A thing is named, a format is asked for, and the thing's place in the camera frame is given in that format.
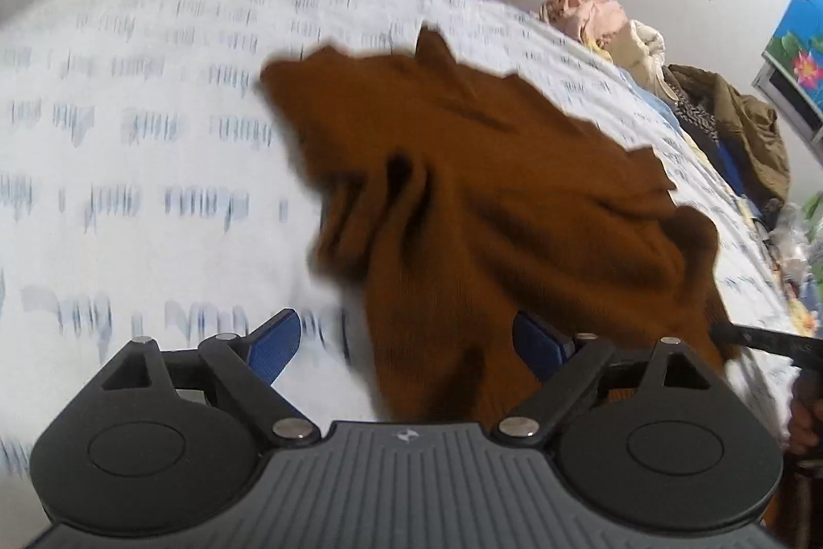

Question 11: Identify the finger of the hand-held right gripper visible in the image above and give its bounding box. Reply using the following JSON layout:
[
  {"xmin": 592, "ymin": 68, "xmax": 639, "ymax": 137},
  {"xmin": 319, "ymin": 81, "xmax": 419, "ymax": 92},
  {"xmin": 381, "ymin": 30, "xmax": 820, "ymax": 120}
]
[{"xmin": 710, "ymin": 321, "xmax": 823, "ymax": 371}]

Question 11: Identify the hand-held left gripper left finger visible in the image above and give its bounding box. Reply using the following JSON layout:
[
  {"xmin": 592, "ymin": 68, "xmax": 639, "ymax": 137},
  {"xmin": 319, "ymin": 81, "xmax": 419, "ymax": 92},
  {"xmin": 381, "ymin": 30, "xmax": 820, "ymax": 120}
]
[{"xmin": 103, "ymin": 308, "xmax": 323, "ymax": 447}]

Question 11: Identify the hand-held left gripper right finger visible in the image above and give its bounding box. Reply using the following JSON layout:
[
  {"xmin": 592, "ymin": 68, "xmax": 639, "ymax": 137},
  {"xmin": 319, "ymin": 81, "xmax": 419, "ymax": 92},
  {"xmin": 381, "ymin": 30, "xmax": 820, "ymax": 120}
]
[{"xmin": 492, "ymin": 311, "xmax": 718, "ymax": 447}]

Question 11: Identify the brown knit garment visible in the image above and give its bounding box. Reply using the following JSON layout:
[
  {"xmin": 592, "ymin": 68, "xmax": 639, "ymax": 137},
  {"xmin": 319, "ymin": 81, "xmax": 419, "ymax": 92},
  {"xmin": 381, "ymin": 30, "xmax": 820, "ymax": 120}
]
[{"xmin": 260, "ymin": 25, "xmax": 747, "ymax": 428}]

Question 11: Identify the clear crumpled plastic bag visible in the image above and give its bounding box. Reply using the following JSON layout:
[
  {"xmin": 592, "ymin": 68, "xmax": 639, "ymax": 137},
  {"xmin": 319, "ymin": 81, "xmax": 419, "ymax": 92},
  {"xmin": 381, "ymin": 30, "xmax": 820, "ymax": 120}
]
[{"xmin": 768, "ymin": 205, "xmax": 820, "ymax": 273}]

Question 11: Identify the olive green jacket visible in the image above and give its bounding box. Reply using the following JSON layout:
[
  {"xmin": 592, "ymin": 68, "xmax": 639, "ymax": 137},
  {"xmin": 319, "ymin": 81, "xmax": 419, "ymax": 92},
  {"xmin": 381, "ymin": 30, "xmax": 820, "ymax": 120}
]
[{"xmin": 665, "ymin": 64, "xmax": 792, "ymax": 203}]

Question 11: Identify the black white patterned cloth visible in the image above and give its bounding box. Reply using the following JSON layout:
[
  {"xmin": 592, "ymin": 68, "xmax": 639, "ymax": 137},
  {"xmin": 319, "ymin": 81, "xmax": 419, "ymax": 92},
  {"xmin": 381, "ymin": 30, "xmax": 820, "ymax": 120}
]
[{"xmin": 672, "ymin": 89, "xmax": 718, "ymax": 141}]

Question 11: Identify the white script-printed bedspread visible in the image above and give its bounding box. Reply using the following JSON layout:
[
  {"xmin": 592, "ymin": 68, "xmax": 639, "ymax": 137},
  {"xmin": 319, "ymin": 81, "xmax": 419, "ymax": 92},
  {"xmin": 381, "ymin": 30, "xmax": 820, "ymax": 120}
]
[{"xmin": 0, "ymin": 0, "xmax": 804, "ymax": 524}]

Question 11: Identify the grey framed screen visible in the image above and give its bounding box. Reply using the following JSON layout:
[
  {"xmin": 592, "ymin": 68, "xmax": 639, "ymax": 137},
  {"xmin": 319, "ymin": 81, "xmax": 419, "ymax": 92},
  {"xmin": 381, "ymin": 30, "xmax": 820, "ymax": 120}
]
[{"xmin": 752, "ymin": 60, "xmax": 823, "ymax": 141}]

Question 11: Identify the light blue cloth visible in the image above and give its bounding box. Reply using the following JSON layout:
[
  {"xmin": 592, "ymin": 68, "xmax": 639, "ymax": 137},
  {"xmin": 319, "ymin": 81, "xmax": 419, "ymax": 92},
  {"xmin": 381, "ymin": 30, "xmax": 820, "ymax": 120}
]
[{"xmin": 636, "ymin": 79, "xmax": 684, "ymax": 129}]

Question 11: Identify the cream crumpled cloth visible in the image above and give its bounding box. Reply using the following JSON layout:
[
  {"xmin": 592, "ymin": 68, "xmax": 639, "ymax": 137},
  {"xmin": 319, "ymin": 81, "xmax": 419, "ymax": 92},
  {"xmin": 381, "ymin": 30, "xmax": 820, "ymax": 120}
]
[{"xmin": 598, "ymin": 18, "xmax": 670, "ymax": 93}]

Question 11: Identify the pink crumpled cloth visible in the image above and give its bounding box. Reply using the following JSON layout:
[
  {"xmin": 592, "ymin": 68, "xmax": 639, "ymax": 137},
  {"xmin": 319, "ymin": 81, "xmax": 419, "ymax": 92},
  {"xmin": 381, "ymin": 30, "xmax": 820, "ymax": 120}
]
[{"xmin": 540, "ymin": 0, "xmax": 628, "ymax": 45}]

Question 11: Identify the colourful floral wall poster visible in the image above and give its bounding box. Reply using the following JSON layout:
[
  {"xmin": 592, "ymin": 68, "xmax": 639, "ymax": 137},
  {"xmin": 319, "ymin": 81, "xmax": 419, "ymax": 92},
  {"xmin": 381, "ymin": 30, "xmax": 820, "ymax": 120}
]
[{"xmin": 762, "ymin": 0, "xmax": 823, "ymax": 106}]

